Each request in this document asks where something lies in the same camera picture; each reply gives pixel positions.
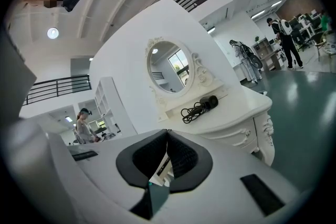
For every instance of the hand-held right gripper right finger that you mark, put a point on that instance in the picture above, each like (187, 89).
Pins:
(223, 165)

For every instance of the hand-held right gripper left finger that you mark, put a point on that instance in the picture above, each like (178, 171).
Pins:
(105, 165)

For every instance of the black hair dryer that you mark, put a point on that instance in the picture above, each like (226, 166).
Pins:
(208, 102)

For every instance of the white vanity dressing table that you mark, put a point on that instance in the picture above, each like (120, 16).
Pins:
(231, 115)

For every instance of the white desk shelf unit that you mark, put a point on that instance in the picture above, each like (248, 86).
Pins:
(115, 107)

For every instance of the black balcony railing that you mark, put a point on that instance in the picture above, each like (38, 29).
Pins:
(57, 85)

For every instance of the small wooden shelf unit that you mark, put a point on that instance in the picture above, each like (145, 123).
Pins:
(267, 56)

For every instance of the round ceiling light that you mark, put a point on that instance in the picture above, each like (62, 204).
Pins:
(52, 33)

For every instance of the oval mirror white frame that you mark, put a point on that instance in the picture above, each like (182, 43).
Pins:
(168, 68)

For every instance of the black head-worn camera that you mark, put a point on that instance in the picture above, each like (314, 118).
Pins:
(73, 0)

